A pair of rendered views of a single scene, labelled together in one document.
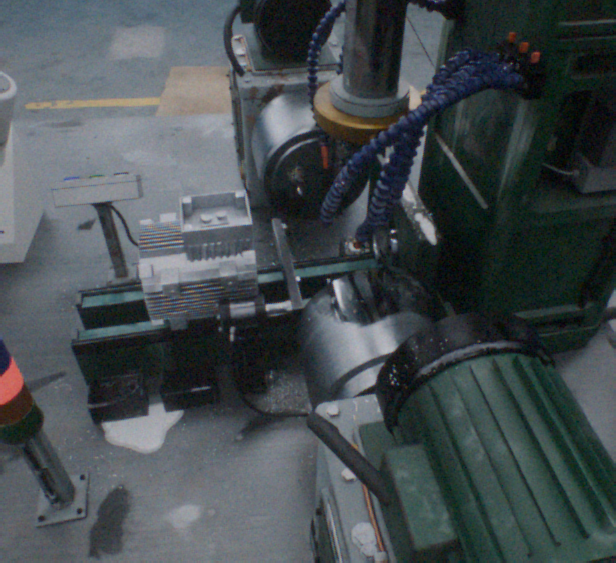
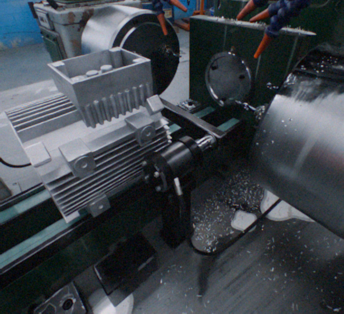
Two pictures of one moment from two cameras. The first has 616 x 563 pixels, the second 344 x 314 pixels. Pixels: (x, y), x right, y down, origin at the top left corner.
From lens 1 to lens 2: 0.76 m
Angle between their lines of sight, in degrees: 20
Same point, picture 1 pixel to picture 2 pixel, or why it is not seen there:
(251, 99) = (71, 24)
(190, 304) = (109, 177)
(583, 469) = not seen: outside the picture
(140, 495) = not seen: outside the picture
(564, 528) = not seen: outside the picture
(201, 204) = (76, 70)
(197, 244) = (95, 100)
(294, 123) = (121, 15)
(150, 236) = (26, 112)
